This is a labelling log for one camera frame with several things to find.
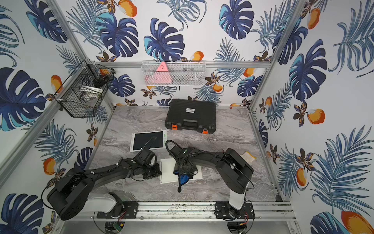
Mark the blue grey microfibre cloth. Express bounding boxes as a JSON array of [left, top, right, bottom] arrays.
[[173, 167, 196, 193]]

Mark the white drawing tablet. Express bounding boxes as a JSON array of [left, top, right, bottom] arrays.
[[160, 159, 203, 184], [130, 130, 167, 152]]

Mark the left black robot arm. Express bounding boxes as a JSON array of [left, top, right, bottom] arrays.
[[46, 136, 162, 221]]

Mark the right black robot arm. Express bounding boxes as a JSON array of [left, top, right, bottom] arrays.
[[165, 140, 254, 221]]

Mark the black plastic tool case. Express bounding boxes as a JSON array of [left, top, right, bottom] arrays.
[[165, 99, 217, 134]]

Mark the white knitted glove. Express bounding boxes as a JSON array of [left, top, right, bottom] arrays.
[[242, 152, 256, 165]]

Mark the pink triangular card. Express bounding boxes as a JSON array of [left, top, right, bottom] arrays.
[[150, 61, 172, 84]]

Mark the white mesh wall basket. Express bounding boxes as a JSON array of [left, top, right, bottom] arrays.
[[141, 60, 206, 86]]

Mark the black wire basket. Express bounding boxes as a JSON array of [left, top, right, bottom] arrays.
[[53, 60, 116, 118]]

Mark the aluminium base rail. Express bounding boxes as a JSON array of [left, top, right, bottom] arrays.
[[56, 200, 296, 222]]

